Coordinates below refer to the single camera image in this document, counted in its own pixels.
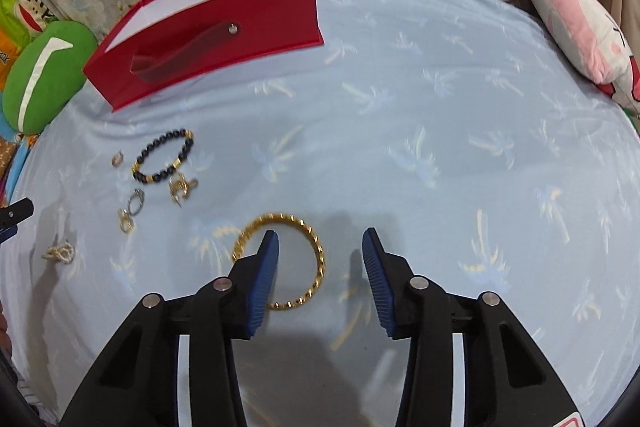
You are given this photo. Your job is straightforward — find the gold twisted bangle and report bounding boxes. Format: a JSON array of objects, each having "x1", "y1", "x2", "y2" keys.
[{"x1": 231, "y1": 212, "x2": 326, "y2": 312}]

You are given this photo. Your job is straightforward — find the green round pillow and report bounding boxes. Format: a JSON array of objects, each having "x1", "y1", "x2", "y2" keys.
[{"x1": 2, "y1": 20, "x2": 98, "y2": 135}]

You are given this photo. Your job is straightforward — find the light blue palm-print sheet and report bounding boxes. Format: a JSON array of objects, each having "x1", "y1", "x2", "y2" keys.
[{"x1": 1, "y1": 0, "x2": 639, "y2": 426}]

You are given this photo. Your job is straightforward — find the colourful monkey print cushion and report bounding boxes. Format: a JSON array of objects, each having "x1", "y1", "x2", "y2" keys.
[{"x1": 0, "y1": 0, "x2": 61, "y2": 90}]

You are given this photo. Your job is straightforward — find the red open gift box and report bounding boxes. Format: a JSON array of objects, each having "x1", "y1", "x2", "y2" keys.
[{"x1": 84, "y1": 0, "x2": 323, "y2": 110}]

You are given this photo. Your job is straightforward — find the pink white plush pillow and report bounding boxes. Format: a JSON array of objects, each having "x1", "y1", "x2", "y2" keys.
[{"x1": 530, "y1": 0, "x2": 639, "y2": 115}]

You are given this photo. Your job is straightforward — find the gold ring pair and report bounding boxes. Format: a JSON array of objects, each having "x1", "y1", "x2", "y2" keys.
[{"x1": 168, "y1": 171, "x2": 200, "y2": 208}]

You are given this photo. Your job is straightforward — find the silver ring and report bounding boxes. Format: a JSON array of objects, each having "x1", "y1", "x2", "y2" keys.
[{"x1": 127, "y1": 187, "x2": 147, "y2": 216}]

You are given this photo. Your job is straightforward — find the black and gold bead bracelet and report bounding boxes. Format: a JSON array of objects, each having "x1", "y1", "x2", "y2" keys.
[{"x1": 130, "y1": 128, "x2": 196, "y2": 186}]

